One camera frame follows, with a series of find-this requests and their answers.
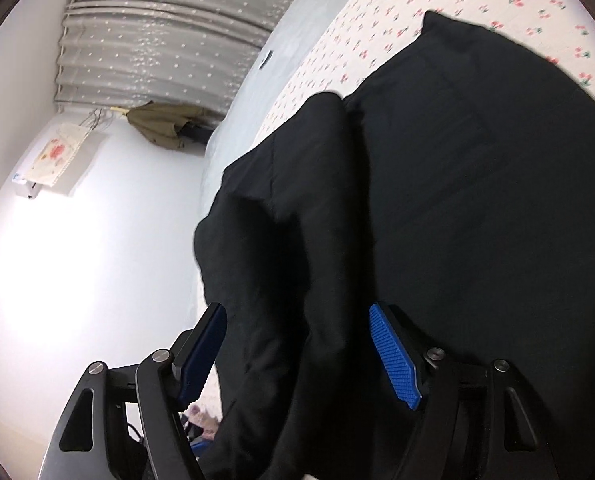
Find air conditioner with printed cover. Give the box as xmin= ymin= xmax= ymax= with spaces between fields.
xmin=12 ymin=122 xmax=101 ymax=202

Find olive green hanging jacket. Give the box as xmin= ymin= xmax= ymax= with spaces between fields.
xmin=125 ymin=101 xmax=226 ymax=150

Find grey star-patterned curtain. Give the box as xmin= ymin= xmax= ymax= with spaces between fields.
xmin=52 ymin=0 xmax=323 ymax=121

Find thin wall cables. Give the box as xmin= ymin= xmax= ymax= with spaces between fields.
xmin=80 ymin=107 xmax=128 ymax=132

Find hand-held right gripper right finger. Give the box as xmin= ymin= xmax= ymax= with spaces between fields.
xmin=368 ymin=303 xmax=561 ymax=480

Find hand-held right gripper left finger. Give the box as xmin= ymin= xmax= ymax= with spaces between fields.
xmin=38 ymin=303 xmax=227 ymax=480

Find black jacket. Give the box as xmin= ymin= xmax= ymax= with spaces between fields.
xmin=194 ymin=10 xmax=595 ymax=480

